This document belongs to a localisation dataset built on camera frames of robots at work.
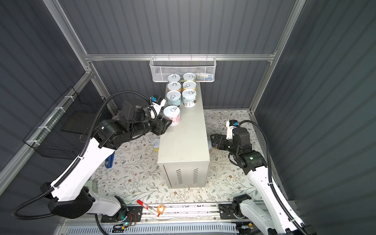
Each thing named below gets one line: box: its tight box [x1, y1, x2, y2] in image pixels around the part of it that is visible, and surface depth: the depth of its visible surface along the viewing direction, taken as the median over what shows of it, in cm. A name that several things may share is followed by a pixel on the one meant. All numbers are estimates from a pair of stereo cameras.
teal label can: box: [167, 73, 181, 83], surface depth 84 cm
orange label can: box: [167, 81, 182, 92], surface depth 79 cm
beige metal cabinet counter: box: [157, 82, 211, 189], surface depth 63 cm
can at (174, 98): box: [166, 90, 182, 107], surface depth 74 cm
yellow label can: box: [182, 80, 197, 91], surface depth 79 cm
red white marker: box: [137, 199, 161, 217], surface depth 77 cm
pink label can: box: [163, 105, 181, 127], surface depth 67 cm
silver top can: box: [182, 89, 197, 108], surface depth 74 cm
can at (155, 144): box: [151, 138, 161, 153], surface depth 96 cm
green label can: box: [182, 72, 196, 83], surface depth 84 cm
